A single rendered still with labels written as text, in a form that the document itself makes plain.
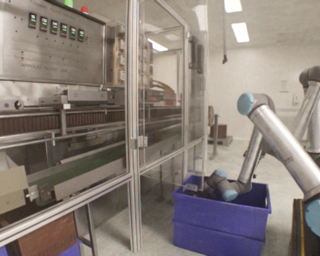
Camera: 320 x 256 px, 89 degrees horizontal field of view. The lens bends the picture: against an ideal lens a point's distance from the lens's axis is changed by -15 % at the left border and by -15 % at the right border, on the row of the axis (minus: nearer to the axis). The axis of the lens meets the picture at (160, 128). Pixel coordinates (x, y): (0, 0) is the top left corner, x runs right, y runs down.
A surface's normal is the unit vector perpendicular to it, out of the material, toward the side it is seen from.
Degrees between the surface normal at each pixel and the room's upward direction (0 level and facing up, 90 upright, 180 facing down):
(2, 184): 79
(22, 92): 90
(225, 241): 90
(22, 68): 90
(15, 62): 90
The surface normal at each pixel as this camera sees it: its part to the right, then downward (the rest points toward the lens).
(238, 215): -0.46, 0.11
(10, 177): 0.86, -0.13
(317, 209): -0.90, 0.11
